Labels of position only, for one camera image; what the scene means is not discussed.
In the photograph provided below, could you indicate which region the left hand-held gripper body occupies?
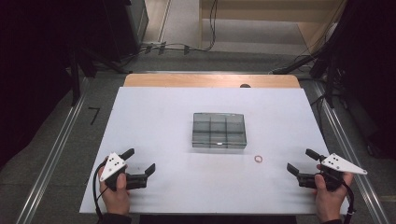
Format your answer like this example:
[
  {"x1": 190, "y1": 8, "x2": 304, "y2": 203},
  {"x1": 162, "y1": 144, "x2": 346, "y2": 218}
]
[{"x1": 99, "y1": 151, "x2": 148, "y2": 192}]

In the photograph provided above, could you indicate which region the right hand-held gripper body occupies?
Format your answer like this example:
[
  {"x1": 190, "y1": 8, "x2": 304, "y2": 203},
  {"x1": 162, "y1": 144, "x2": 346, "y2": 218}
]
[{"x1": 296, "y1": 152, "x2": 369, "y2": 192}]

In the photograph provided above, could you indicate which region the clear plastic compartment box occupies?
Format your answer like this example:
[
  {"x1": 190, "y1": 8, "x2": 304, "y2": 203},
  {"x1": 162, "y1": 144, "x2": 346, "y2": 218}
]
[{"x1": 191, "y1": 112, "x2": 248, "y2": 150}]

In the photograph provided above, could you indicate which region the person's left hand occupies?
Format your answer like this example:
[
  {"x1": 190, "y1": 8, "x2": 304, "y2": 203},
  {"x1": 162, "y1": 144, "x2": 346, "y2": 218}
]
[{"x1": 98, "y1": 165, "x2": 132, "y2": 217}]

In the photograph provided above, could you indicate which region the person's right hand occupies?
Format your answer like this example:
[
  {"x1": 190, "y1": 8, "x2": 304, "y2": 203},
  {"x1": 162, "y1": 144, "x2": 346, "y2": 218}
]
[{"x1": 312, "y1": 164, "x2": 355, "y2": 224}]

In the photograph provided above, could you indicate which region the white table cover board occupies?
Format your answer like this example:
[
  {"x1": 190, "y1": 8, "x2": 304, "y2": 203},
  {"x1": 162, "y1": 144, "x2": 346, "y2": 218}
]
[{"x1": 78, "y1": 86, "x2": 354, "y2": 216}]

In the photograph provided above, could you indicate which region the black metal stand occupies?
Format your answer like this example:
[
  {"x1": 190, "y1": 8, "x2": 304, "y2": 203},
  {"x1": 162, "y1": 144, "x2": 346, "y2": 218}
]
[
  {"x1": 66, "y1": 46, "x2": 126, "y2": 107},
  {"x1": 273, "y1": 40, "x2": 347, "y2": 110}
]

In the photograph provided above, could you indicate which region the power strip with plugs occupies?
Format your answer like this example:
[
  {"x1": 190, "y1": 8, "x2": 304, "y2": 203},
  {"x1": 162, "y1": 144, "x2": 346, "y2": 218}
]
[{"x1": 140, "y1": 41, "x2": 191, "y2": 56}]

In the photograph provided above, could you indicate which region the black cabinet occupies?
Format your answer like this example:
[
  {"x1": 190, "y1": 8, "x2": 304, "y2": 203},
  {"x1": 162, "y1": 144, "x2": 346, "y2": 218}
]
[{"x1": 102, "y1": 0, "x2": 149, "y2": 63}]

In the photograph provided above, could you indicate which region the light wooden shelf unit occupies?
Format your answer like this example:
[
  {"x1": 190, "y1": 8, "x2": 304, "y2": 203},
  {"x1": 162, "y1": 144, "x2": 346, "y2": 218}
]
[{"x1": 198, "y1": 0, "x2": 347, "y2": 54}]

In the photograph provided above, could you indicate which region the aluminium floor rail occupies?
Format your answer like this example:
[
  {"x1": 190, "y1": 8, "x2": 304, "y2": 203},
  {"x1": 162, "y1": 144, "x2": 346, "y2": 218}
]
[
  {"x1": 311, "y1": 80, "x2": 392, "y2": 224},
  {"x1": 14, "y1": 76, "x2": 93, "y2": 224}
]

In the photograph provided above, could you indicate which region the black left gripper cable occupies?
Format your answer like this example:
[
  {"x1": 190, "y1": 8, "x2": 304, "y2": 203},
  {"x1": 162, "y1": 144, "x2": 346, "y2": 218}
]
[{"x1": 92, "y1": 160, "x2": 108, "y2": 224}]

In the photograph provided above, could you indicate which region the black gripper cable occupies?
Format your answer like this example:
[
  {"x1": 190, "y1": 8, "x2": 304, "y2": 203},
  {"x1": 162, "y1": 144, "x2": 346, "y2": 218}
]
[
  {"x1": 338, "y1": 178, "x2": 357, "y2": 224},
  {"x1": 92, "y1": 160, "x2": 108, "y2": 224}
]

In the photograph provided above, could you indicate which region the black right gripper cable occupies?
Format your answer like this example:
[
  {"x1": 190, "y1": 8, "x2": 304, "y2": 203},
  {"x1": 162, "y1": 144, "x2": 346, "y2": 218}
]
[{"x1": 338, "y1": 178, "x2": 357, "y2": 224}]

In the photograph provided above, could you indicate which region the black hanging cable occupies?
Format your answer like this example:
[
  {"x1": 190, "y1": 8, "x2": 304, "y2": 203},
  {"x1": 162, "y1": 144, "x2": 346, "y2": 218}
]
[{"x1": 186, "y1": 0, "x2": 219, "y2": 52}]

